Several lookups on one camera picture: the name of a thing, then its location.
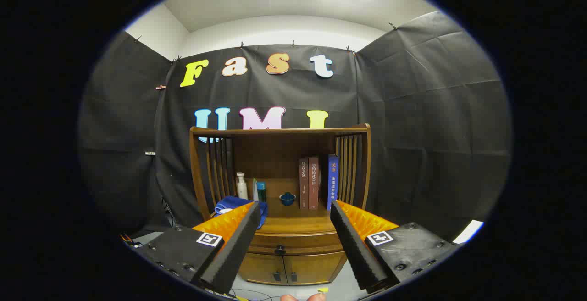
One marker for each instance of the wooden countertop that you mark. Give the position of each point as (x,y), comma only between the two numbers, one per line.
(293,220)

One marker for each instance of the blue book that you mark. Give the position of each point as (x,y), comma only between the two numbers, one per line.
(333,179)

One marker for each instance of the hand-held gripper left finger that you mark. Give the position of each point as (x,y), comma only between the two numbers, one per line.
(234,250)

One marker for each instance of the reddish brown book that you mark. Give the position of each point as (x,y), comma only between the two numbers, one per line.
(313,182)

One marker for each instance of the teal capped clear bottle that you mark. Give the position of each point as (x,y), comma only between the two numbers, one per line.
(261,192)

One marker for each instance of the dark brown book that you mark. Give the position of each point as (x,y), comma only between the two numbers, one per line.
(303,184)

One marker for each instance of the blue lidded tea cup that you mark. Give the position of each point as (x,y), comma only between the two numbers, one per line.
(287,198)

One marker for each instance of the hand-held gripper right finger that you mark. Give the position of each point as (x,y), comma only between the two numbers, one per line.
(355,250)

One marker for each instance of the white pump bottle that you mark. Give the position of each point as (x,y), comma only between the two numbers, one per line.
(241,186)

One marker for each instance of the wooden cabinet door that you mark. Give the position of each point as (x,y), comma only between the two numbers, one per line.
(312,268)
(261,269)

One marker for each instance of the wooden cabinet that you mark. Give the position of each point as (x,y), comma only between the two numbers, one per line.
(275,154)

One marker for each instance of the wooden drawer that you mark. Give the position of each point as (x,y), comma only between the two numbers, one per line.
(302,243)

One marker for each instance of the black drawer knob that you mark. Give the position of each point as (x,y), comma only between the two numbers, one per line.
(280,249)

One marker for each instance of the folded blue towel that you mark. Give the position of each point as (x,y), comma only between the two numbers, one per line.
(229,203)

